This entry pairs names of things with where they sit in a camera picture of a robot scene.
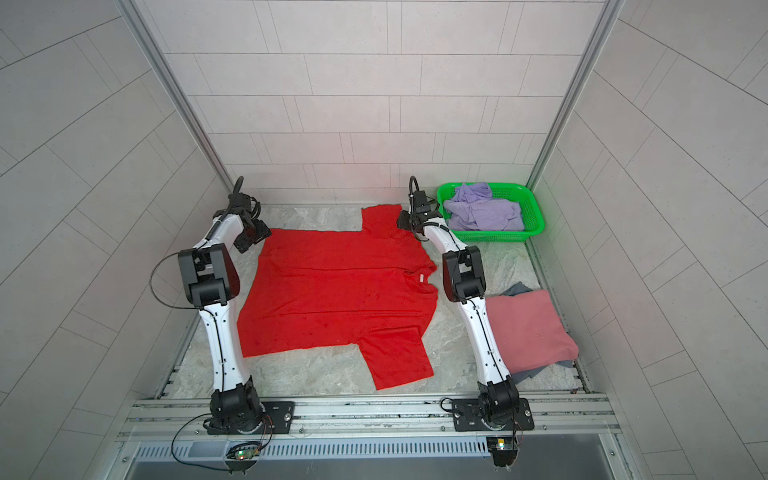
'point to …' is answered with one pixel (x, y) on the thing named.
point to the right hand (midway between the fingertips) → (403, 218)
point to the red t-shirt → (376, 287)
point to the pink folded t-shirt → (529, 330)
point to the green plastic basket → (532, 215)
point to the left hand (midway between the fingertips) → (264, 229)
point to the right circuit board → (502, 450)
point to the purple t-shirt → (473, 206)
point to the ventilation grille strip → (219, 451)
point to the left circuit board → (247, 453)
